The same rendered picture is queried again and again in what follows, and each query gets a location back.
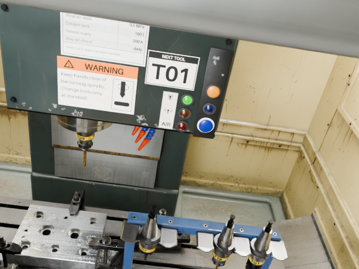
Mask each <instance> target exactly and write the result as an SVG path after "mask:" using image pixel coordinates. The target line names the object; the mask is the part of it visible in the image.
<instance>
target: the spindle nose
mask: <svg viewBox="0 0 359 269"><path fill-rule="evenodd" d="M56 121H57V122H58V123H59V124H60V125H61V126H62V127H64V128H65V129H67V130H70V131H74V132H79V133H94V132H99V131H103V130H105V129H107V128H109V127H110V126H111V125H112V124H113V123H108V122H101V121H93V120H85V119H80V118H73V117H65V116H57V115H56Z"/></svg>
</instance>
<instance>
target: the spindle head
mask: <svg viewBox="0 0 359 269"><path fill-rule="evenodd" d="M238 44H239V40H237V39H230V38H224V37H217V36H210V35H203V34H197V33H190V32H185V31H179V30H172V29H166V28H159V27H152V26H150V28H149V37H148V43H147V53H146V62H145V67H143V66H136V65H129V64H122V63H117V62H110V61H103V60H96V59H89V58H82V57H75V56H68V55H63V54H61V32H60V12H56V11H50V10H43V9H36V8H32V7H25V6H19V5H12V4H5V3H0V46H1V55H2V65H3V75H4V84H5V94H6V102H7V108H8V109H14V110H22V111H27V112H34V113H42V114H50V115H57V116H65V117H73V118H80V119H85V120H93V121H101V122H108V123H116V124H124V125H131V126H139V127H144V128H151V129H159V130H167V131H175V132H179V131H178V130H177V129H176V124H177V123H178V122H179V121H186V122H187V123H188V125H189V128H188V130H187V131H185V132H183V133H190V134H193V131H194V126H195V123H196V118H197V112H198V108H199V103H200V97H201V92H202V87H203V84H204V79H205V73H206V68H207V64H208V58H209V53H210V49H211V48H218V49H225V50H232V51H235V52H234V55H233V59H232V63H231V68H230V72H229V76H228V80H227V85H226V88H225V92H224V96H223V100H222V105H221V109H220V113H219V116H218V121H217V125H216V129H215V132H216V130H217V128H218V124H219V121H220V117H221V113H222V109H223V105H224V101H225V96H226V93H227V89H228V85H229V80H230V76H231V72H232V68H233V63H234V60H235V56H236V52H237V48H238ZM149 50H155V51H161V52H168V53H175V54H182V55H186V56H194V57H200V60H199V66H198V71H197V76H196V82H195V85H194V90H193V91H192V90H186V89H178V88H171V87H166V86H159V85H152V84H145V76H146V66H147V58H148V52H149ZM57 56H61V57H68V58H75V59H82V60H90V61H96V62H104V63H108V64H115V65H122V66H129V67H136V68H138V76H137V87H136V98H135V108H134V114H133V115H132V114H125V113H117V112H109V111H105V110H97V109H90V108H82V107H74V106H67V105H60V104H58V69H57ZM164 91H167V92H174V93H178V98H177V105H176V111H175V117H174V123H173V129H165V128H159V119H160V112H161V105H162V98H163V92H164ZM187 93H188V94H191V95H192V96H193V97H194V102H193V104H192V105H190V106H184V105H183V104H182V103H181V97H182V95H184V94H187ZM184 107H186V108H188V109H190V111H191V116H190V118H188V119H182V118H180V117H179V115H178V112H179V110H180V109H181V108H184Z"/></svg>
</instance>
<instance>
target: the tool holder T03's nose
mask: <svg viewBox="0 0 359 269"><path fill-rule="evenodd" d="M77 144H78V147H79V148H80V149H82V150H83V151H87V150H88V149H89V148H91V147H92V146H93V142H92V140H89V141H81V140H78V141H77Z"/></svg>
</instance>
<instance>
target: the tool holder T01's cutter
mask: <svg viewBox="0 0 359 269"><path fill-rule="evenodd" d="M261 267H262V265H258V266H256V265H253V264H252V263H251V262H250V260H249V259H248V260H247V263H246V266H245V269H261Z"/></svg>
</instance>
